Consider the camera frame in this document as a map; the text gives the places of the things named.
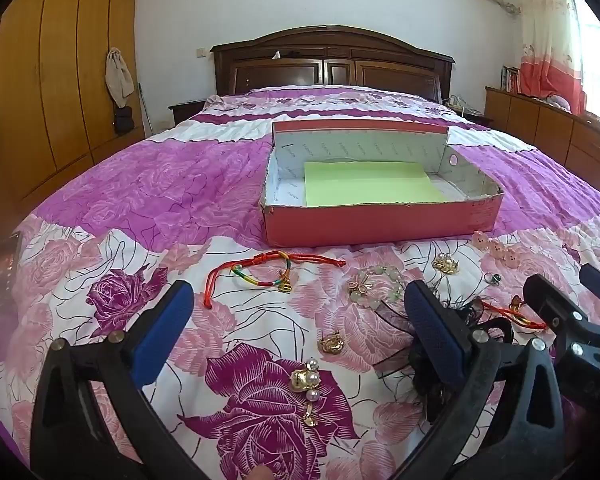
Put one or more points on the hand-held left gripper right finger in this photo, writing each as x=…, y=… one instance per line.
x=437, y=332

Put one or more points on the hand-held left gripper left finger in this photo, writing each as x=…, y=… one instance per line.
x=162, y=330

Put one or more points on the black feather hair accessory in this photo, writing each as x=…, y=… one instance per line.
x=422, y=365

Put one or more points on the gold earring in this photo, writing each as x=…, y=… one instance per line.
x=331, y=344

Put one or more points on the red cardboard box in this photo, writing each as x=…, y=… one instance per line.
x=380, y=225

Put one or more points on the gold pearl brooch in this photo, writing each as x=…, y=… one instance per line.
x=305, y=377

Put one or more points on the person's left hand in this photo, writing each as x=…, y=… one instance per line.
x=262, y=474

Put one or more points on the purple floral bedspread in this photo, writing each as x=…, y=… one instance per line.
x=155, y=185

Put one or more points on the green paper sheet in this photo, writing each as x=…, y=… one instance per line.
x=370, y=185

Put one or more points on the wooden sideboard cabinet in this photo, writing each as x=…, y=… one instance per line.
x=530, y=120

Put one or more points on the dark wooden nightstand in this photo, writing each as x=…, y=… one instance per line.
x=185, y=112
x=480, y=119

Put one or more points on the black hanging bag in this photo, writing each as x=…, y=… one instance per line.
x=124, y=120

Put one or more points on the broom stick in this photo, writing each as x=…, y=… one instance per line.
x=144, y=107

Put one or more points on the row of books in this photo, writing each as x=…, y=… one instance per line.
x=510, y=80

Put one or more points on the pink floral curtain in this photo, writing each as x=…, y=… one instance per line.
x=545, y=60

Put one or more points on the beige hanging cloth bag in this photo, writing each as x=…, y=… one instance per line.
x=117, y=80

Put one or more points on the wooden wardrobe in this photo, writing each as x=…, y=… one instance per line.
x=55, y=85

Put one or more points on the dark wooden headboard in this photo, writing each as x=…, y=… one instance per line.
x=330, y=67

